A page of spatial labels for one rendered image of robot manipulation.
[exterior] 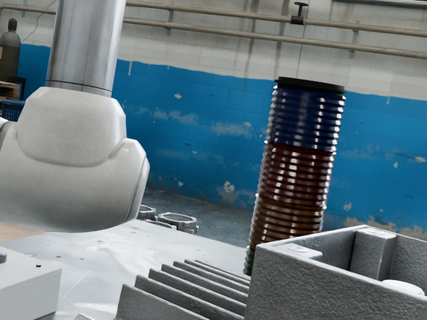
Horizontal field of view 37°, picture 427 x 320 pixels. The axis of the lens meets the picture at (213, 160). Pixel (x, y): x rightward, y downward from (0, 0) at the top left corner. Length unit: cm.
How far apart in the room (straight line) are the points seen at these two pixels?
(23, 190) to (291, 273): 73
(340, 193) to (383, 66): 126
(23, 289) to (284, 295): 81
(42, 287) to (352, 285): 86
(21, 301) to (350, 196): 544
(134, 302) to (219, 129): 642
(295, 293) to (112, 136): 73
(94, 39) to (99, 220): 26
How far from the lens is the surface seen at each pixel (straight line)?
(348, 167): 630
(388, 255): 32
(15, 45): 765
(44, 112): 95
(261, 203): 53
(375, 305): 23
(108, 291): 123
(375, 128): 624
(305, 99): 51
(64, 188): 93
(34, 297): 106
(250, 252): 54
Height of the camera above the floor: 120
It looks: 6 degrees down
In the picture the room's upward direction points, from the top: 9 degrees clockwise
